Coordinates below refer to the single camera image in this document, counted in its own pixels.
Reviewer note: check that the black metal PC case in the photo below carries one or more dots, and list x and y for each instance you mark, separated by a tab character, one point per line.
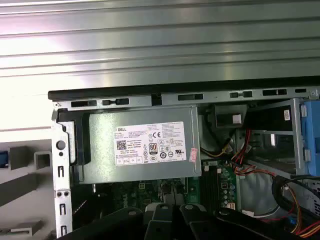
112	101

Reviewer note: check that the empty blue plastic carrier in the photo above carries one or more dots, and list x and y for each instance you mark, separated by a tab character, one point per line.
312	140

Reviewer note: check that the black RAM slot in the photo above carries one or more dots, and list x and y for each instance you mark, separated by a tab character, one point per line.
207	190
216	190

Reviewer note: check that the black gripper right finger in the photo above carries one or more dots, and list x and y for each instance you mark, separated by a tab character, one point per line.
240	225

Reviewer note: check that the grey parts rack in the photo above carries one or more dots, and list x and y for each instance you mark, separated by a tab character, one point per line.
22	185

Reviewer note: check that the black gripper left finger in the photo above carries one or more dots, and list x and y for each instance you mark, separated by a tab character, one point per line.
120	222

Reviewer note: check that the grey metal drive cage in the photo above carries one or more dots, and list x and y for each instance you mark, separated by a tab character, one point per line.
296	140

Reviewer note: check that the grey power supply unit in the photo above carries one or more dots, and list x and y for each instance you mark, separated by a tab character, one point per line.
100	160

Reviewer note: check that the green motherboard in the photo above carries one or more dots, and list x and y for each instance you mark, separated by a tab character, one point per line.
150	186

